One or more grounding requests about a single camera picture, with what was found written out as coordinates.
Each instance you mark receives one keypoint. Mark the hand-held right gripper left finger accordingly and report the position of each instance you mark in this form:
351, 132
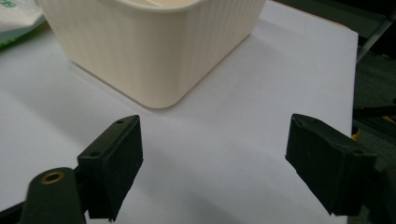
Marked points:
109, 165

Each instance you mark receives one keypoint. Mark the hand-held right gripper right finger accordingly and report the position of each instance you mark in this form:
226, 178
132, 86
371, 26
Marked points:
327, 168

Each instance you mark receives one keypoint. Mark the cream ribbed plastic basket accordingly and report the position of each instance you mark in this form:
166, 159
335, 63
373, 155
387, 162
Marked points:
155, 49

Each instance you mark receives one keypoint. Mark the grey metal stand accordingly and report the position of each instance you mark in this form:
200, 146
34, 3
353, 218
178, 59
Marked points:
372, 39

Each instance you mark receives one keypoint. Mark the white and green plastic packet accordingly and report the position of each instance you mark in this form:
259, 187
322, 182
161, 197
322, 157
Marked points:
17, 20

